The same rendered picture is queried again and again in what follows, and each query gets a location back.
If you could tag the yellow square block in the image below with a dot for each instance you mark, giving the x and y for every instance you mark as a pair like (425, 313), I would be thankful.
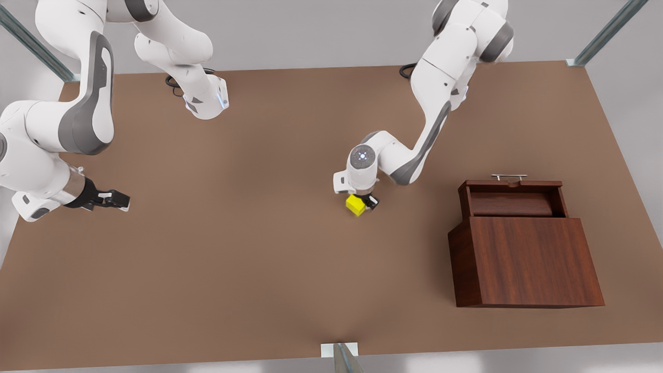
(355, 205)

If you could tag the silver frame post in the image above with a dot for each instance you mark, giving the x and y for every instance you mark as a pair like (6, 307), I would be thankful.
(343, 357)
(606, 33)
(36, 46)

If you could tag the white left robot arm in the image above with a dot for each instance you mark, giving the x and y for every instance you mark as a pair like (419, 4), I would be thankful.
(437, 77)

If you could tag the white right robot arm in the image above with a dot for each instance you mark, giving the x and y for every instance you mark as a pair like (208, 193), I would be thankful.
(85, 111)

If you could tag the dark wooden drawer cabinet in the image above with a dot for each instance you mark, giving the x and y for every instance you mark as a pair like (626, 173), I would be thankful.
(528, 259)

